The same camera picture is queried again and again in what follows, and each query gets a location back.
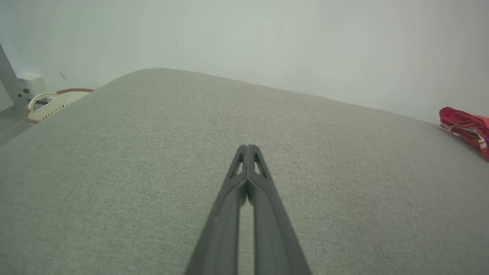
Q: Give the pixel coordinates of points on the red shorts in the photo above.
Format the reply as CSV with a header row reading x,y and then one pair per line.
x,y
466,124

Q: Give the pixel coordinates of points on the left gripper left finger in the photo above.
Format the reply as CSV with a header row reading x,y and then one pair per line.
x,y
217,248

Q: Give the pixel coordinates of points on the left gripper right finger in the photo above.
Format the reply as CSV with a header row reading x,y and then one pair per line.
x,y
275,248

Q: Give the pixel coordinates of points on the cream laundry basket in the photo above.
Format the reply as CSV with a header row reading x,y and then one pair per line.
x,y
61,101

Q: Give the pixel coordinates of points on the grey fabric bed surface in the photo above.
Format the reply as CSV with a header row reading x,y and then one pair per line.
x,y
153,172

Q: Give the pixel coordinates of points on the white wall socket box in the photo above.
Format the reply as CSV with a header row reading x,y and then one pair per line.
x,y
32,84

